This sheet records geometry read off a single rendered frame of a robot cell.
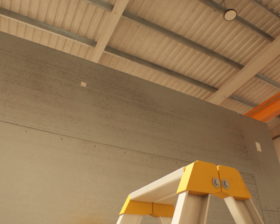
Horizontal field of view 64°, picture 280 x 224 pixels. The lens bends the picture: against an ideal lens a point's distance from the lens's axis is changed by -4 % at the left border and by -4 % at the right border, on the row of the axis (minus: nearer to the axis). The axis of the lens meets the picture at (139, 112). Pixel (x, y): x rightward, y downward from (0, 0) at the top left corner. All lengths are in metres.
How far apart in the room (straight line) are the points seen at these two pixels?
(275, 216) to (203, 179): 1.46
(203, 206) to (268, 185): 1.51
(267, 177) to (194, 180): 1.56
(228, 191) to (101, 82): 1.06
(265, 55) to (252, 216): 8.27
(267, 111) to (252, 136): 7.41
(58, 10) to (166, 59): 3.81
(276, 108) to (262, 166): 7.36
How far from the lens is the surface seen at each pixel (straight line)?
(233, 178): 0.64
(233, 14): 6.71
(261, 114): 9.68
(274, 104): 9.45
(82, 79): 1.43
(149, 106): 1.53
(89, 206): 1.15
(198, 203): 0.57
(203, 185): 0.56
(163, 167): 1.39
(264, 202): 1.94
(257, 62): 8.94
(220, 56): 8.71
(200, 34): 8.00
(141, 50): 8.07
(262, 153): 2.15
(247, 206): 0.68
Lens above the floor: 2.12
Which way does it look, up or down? 33 degrees up
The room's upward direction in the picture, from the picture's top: straight up
